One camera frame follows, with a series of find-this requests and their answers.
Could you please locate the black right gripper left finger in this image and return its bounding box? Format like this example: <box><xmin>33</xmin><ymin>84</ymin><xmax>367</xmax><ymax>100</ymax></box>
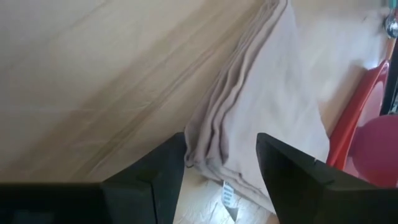
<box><xmin>100</xmin><ymin>132</ymin><xmax>188</xmax><ymax>224</ymax></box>

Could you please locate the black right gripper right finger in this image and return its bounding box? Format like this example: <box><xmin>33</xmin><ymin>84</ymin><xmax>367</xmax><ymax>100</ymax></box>
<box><xmin>256</xmin><ymin>132</ymin><xmax>369</xmax><ymax>224</ymax></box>

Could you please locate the beige cloth napkin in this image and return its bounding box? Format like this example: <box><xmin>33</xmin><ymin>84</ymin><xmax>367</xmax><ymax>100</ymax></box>
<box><xmin>182</xmin><ymin>0</ymin><xmax>331</xmax><ymax>216</ymax></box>

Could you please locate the magenta plastic bowl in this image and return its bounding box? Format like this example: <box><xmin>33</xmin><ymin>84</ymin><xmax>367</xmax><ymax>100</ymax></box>
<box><xmin>349</xmin><ymin>113</ymin><xmax>398</xmax><ymax>188</ymax></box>

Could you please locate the spoon with teal handle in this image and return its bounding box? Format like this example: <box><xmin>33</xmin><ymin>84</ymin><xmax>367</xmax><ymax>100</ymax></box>
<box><xmin>381</xmin><ymin>0</ymin><xmax>398</xmax><ymax>40</ymax></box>

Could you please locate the red plastic tray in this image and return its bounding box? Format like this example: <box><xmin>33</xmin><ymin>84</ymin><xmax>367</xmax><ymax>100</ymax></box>
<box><xmin>325</xmin><ymin>58</ymin><xmax>398</xmax><ymax>189</ymax></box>

